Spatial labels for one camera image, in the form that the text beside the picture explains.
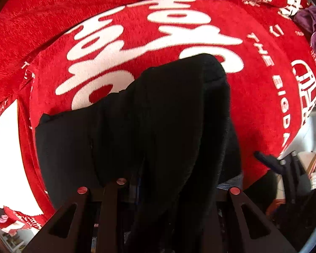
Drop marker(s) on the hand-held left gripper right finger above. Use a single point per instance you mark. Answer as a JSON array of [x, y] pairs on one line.
[[242, 216]]

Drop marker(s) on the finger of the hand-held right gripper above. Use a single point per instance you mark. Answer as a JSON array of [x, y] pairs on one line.
[[291, 174], [268, 160]]

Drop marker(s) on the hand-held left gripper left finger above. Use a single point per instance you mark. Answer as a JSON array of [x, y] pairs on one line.
[[109, 216]]

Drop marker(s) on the black pants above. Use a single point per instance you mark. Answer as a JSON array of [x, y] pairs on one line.
[[160, 126]]

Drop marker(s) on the pink box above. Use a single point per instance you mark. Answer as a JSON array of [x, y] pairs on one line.
[[309, 162]]

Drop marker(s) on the red blanket with white characters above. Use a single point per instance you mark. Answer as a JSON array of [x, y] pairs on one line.
[[253, 89]]

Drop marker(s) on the white sheet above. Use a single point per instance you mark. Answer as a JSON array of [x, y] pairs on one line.
[[7, 163]]

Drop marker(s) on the purple cloth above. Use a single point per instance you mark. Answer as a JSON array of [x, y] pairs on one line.
[[315, 26]]

